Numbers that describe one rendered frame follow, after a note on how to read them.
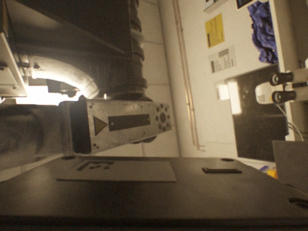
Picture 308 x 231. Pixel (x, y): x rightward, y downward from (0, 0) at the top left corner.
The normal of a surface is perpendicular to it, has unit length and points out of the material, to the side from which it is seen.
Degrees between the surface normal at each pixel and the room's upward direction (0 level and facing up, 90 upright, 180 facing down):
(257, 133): 86
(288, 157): 86
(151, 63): 180
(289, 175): 86
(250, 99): 86
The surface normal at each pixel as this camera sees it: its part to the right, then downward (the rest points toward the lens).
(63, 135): -0.53, 0.04
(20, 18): 0.10, 0.99
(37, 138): 0.84, 0.11
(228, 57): -0.81, 0.11
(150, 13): 0.56, -0.08
